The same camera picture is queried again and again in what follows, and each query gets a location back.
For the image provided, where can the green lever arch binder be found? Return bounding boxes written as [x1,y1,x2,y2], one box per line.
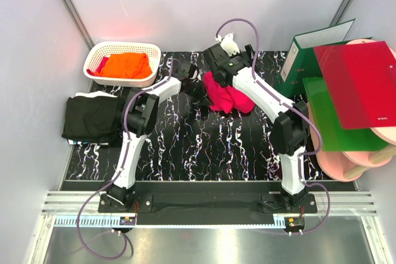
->
[275,19,355,98]

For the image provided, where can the green plastic folder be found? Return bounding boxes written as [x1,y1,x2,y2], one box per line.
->
[303,77,389,151]

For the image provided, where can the purple cable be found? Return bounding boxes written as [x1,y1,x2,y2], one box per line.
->
[75,58,183,260]
[215,18,331,236]

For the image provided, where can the folded black t shirt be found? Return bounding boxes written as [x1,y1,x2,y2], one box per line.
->
[61,93,123,144]

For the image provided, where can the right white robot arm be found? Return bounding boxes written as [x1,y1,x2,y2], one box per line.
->
[203,44,310,213]

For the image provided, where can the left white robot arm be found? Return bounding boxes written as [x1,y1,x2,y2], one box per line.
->
[101,59,209,212]

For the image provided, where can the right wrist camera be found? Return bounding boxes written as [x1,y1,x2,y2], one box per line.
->
[215,33,240,57]

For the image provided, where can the orange t shirt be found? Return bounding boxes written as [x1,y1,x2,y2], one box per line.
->
[91,53,153,79]

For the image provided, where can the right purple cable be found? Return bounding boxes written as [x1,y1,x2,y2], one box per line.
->
[215,18,331,236]

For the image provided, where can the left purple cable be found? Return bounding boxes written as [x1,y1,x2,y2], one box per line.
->
[75,58,183,260]

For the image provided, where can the magenta t shirt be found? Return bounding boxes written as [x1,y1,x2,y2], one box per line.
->
[203,72,255,114]

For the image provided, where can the aluminium rail frame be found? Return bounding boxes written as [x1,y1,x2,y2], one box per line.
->
[27,191,393,263]

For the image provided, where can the white plastic basket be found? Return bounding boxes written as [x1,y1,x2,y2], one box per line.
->
[83,41,161,88]

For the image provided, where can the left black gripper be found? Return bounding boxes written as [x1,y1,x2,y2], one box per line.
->
[183,79,213,106]

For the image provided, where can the red plastic folder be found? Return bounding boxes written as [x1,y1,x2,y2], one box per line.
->
[314,41,395,130]

